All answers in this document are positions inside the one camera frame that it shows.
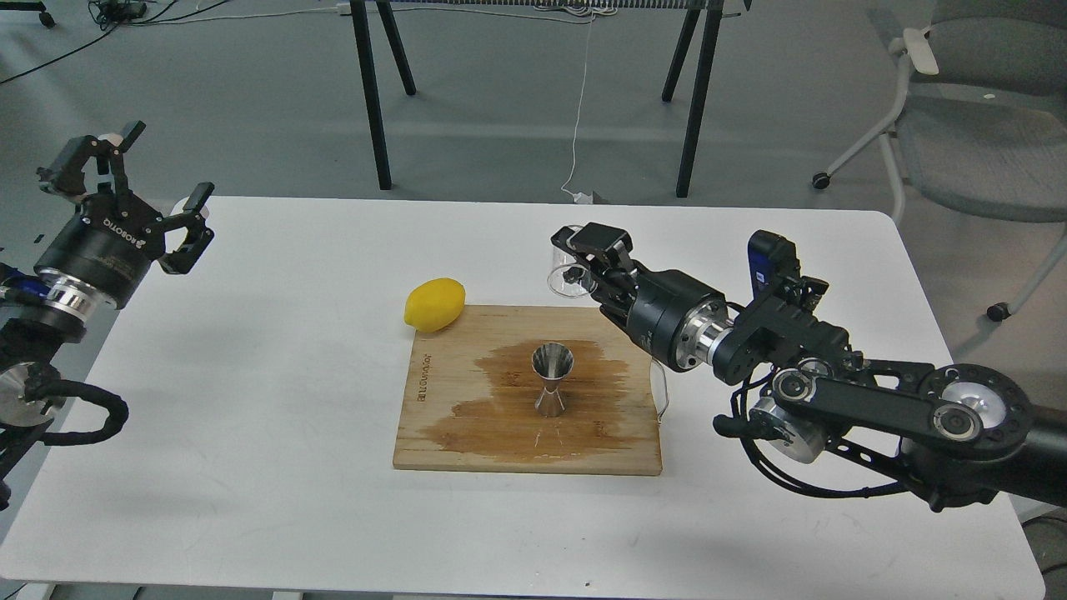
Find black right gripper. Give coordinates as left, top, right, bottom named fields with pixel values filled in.
left=550, top=222, right=733, bottom=373

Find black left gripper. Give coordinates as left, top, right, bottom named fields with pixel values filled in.
left=35, top=121, right=216, bottom=310

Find clear plastic measuring cup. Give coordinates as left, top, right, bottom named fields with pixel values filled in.
left=546, top=242, right=601, bottom=299

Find steel double jigger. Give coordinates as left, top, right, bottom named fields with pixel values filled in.
left=531, top=342, right=574, bottom=419

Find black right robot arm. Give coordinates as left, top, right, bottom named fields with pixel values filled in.
left=550, top=222, right=1066, bottom=512

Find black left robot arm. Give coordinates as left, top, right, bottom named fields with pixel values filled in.
left=1, top=121, right=214, bottom=475

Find yellow lemon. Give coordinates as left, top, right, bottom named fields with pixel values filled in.
left=403, top=277, right=466, bottom=332

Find wooden cutting board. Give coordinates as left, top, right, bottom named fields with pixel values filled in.
left=393, top=305, right=662, bottom=476

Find black trestle table legs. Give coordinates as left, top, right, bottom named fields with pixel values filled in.
left=346, top=0, right=751, bottom=199

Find grey office chair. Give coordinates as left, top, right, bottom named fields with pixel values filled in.
left=812, top=0, right=1067, bottom=323

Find white power cable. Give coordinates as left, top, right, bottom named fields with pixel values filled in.
left=133, top=0, right=622, bottom=206

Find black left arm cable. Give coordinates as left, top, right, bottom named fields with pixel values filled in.
left=25, top=379, right=130, bottom=448

